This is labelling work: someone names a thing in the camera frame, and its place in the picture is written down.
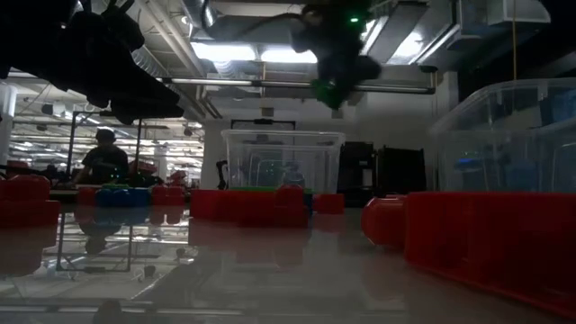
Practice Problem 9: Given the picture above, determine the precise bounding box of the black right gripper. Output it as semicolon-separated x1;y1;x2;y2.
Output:
290;4;383;112

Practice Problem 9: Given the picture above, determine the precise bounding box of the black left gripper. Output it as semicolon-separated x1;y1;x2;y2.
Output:
26;3;185;127

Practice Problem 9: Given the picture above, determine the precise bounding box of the black cabinet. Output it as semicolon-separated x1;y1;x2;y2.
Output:
377;146;428;194
339;141;378;208

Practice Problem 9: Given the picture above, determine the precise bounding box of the person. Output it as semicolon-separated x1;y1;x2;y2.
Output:
71;128;131;185

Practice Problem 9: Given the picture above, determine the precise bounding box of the long ceiling pipe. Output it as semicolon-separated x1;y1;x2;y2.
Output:
155;76;437;95

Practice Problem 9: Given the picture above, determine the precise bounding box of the clear plastic bin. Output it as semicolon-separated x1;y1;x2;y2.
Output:
429;78;576;194
220;129;347;195

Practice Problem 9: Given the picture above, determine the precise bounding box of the white table mat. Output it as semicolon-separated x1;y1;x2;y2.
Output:
0;197;576;324

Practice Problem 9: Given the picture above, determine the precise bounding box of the black background rig frame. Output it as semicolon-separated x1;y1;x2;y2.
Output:
66;110;144;181

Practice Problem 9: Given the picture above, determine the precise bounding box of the yellow hanging cord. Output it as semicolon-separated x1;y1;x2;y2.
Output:
511;0;518;82

